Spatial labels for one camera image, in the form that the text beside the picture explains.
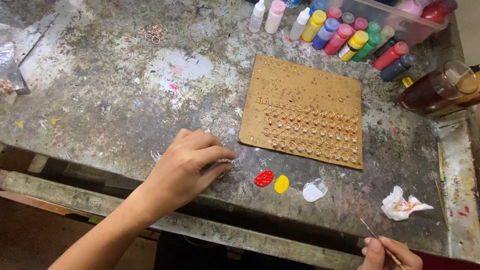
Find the person's right hand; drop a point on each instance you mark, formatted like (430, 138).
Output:
(397, 258)

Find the person's left hand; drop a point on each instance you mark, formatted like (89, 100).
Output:
(176, 176)

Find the thin wooden paint brush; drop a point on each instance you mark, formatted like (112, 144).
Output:
(371, 231)

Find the small clear plastic piece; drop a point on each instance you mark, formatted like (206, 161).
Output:
(225, 161)

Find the crumpled white tissue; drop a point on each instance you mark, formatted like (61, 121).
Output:
(399, 206)

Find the thin wooden stick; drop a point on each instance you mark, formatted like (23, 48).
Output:
(441, 200)
(440, 161)

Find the red paint blob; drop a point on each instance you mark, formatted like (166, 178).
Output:
(264, 178)

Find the yellow paint blob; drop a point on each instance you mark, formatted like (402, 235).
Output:
(281, 184)

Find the white paint blob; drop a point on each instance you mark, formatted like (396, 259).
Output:
(312, 192)

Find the rows of gold rings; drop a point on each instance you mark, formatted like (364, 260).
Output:
(307, 129)

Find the loose pile of gold rings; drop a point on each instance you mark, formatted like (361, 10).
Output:
(153, 33)

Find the brown cardboard board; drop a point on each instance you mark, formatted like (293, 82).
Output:
(300, 82)

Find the glass jar of brown liquid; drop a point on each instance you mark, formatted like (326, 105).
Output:
(431, 90)

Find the small yellow tag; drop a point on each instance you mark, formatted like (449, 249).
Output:
(407, 81)

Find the clear plastic bag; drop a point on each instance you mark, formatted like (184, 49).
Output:
(9, 71)

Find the group of paint bottles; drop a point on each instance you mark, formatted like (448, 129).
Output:
(337, 37)

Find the clear plastic storage box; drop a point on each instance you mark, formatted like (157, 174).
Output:
(405, 17)

